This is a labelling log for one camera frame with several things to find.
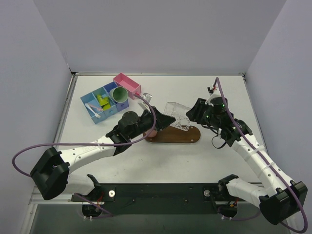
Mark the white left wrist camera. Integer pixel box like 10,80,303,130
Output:
138,93,153,111

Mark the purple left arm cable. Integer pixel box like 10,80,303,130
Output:
12,94,158,219

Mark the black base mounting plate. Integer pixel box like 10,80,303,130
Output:
71,183,238,217

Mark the pink white toothbrush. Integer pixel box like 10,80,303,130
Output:
85,103,101,119

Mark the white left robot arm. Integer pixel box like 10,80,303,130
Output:
30,107,176,201

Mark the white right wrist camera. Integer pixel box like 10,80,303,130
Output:
205,85,221,105

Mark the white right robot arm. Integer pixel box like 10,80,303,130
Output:
186,97,308,225

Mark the pink plastic cup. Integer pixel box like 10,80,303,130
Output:
143,129,157,138

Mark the clear textured plastic box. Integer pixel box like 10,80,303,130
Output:
164,102,191,131

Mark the pink drawer box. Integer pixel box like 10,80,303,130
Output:
113,73,141,99

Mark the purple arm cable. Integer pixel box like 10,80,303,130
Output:
12,94,158,219
212,77,308,232

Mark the oval wooden tray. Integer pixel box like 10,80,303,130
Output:
145,126,201,144

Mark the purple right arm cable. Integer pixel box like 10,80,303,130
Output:
212,77,308,232

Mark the aluminium frame rail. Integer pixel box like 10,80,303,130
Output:
29,190,74,205

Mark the blue compartment organizer box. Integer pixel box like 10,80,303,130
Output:
80,82,129,124

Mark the yellow green toothpaste tube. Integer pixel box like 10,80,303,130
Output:
97,94,111,111

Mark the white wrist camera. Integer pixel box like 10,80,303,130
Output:
138,93,153,111
205,85,221,105

